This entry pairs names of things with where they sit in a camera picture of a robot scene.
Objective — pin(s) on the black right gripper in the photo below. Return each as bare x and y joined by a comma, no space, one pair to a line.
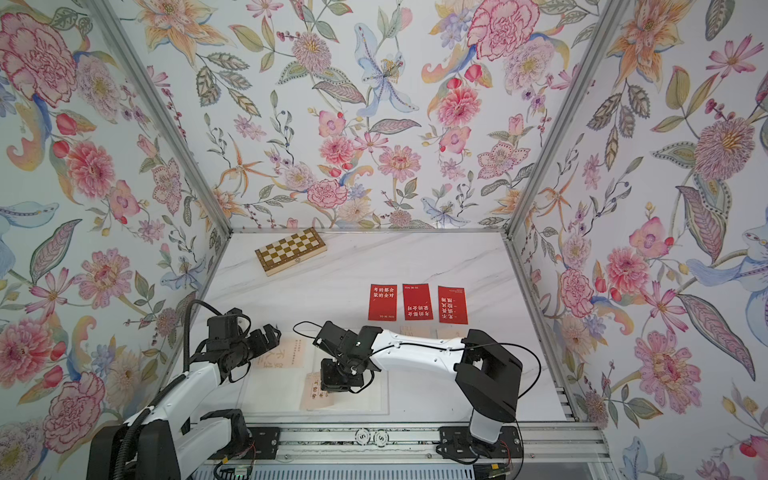
330,384

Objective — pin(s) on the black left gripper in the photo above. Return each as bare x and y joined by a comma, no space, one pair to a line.
262,343

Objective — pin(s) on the beige card red characters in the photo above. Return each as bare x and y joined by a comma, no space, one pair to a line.
314,397

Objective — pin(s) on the beige card gold characters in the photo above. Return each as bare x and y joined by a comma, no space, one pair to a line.
288,355

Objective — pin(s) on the white photo album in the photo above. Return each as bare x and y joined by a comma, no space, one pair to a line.
287,382

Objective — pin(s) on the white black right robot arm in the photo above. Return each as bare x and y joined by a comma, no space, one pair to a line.
485,372

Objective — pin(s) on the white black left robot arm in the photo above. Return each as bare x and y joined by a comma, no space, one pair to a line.
161,441

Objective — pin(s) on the wooden folding chess board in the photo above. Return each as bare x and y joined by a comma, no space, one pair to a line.
290,251

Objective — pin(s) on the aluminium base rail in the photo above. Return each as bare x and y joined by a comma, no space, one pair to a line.
405,451

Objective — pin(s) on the aluminium corner post left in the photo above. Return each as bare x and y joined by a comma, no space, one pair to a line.
114,34

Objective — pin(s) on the aluminium corner post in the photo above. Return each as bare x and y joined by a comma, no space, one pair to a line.
114,34
606,26

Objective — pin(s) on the aluminium corner post right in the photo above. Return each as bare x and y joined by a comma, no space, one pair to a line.
606,26

